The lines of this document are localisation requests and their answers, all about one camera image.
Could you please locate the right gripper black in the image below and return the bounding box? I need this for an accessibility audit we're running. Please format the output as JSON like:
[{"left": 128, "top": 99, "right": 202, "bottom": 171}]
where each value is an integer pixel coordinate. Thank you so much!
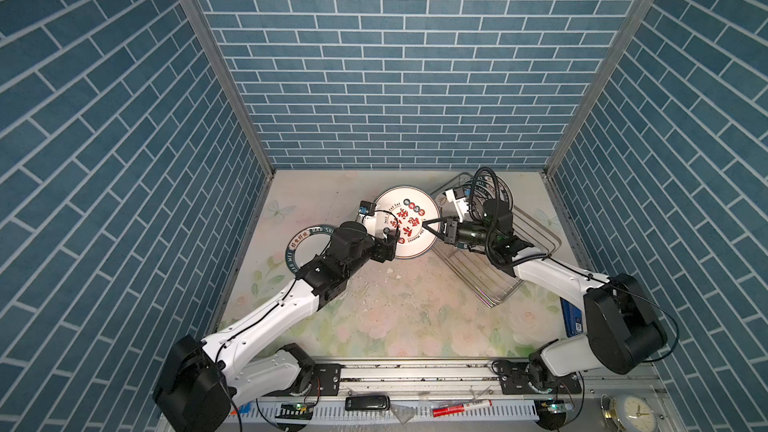
[{"left": 423, "top": 216, "right": 497, "bottom": 250}]

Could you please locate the metal wire dish rack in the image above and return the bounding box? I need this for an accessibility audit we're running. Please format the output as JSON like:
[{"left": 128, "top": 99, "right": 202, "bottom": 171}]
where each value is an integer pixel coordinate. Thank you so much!
[{"left": 432, "top": 170, "right": 562, "bottom": 308}]

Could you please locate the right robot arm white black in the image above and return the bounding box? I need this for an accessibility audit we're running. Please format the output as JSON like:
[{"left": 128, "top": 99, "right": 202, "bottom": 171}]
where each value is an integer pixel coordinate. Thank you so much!
[{"left": 423, "top": 217, "right": 668, "bottom": 393}]

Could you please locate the blue box by right arm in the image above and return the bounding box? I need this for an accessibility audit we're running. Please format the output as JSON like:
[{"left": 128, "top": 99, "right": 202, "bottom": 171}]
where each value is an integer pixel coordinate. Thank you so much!
[{"left": 560, "top": 298, "right": 584, "bottom": 337}]

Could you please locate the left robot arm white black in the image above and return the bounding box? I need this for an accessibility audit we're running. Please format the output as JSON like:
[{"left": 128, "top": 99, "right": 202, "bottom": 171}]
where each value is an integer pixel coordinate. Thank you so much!
[{"left": 153, "top": 221, "right": 400, "bottom": 431}]

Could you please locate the black remote device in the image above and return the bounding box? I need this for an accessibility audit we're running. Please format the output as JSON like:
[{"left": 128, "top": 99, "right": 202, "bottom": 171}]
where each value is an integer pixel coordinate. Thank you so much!
[{"left": 344, "top": 394, "right": 391, "bottom": 412}]

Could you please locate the red marker pen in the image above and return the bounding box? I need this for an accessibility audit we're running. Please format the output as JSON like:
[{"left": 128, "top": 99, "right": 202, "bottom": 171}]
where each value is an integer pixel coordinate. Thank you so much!
[{"left": 432, "top": 399, "right": 493, "bottom": 418}]

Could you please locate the green led circuit board left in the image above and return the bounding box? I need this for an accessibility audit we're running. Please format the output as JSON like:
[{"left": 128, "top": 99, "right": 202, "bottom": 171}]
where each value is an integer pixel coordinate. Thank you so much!
[{"left": 275, "top": 403, "right": 315, "bottom": 422}]

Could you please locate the green led circuit board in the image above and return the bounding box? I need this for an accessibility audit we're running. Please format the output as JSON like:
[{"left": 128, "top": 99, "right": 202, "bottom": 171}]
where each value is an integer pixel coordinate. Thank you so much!
[
  {"left": 275, "top": 403, "right": 315, "bottom": 422},
  {"left": 534, "top": 400, "right": 569, "bottom": 431}
]

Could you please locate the green led circuit board right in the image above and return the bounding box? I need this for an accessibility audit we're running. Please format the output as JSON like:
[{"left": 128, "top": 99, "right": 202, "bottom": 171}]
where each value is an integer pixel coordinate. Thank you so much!
[{"left": 534, "top": 400, "right": 569, "bottom": 431}]

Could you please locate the round analog clock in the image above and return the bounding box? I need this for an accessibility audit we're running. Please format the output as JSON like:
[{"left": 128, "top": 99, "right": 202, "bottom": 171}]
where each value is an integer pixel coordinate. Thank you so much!
[{"left": 601, "top": 395, "right": 658, "bottom": 432}]

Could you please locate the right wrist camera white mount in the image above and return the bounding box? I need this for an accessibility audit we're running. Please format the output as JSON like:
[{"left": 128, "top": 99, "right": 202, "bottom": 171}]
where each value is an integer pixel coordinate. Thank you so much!
[{"left": 444, "top": 186, "right": 472, "bottom": 222}]

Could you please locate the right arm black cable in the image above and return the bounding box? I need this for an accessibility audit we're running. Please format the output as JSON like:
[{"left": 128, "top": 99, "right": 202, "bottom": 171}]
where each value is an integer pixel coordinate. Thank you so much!
[{"left": 467, "top": 166, "right": 680, "bottom": 364}]

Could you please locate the aluminium mounting rail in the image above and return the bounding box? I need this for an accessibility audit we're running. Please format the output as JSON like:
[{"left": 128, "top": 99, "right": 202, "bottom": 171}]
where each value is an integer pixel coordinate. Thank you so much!
[{"left": 224, "top": 352, "right": 665, "bottom": 405}]

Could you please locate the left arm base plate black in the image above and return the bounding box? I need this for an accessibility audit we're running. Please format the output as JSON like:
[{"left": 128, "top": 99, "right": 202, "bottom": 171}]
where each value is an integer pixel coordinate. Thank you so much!
[{"left": 299, "top": 363, "right": 342, "bottom": 397}]

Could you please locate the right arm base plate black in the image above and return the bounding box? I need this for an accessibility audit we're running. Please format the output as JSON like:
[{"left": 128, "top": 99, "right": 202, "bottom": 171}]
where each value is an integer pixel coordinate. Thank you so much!
[{"left": 490, "top": 360, "right": 583, "bottom": 395}]

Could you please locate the white slotted cable duct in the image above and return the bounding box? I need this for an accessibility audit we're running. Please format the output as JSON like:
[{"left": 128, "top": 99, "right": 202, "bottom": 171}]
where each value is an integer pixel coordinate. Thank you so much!
[{"left": 240, "top": 400, "right": 538, "bottom": 425}]

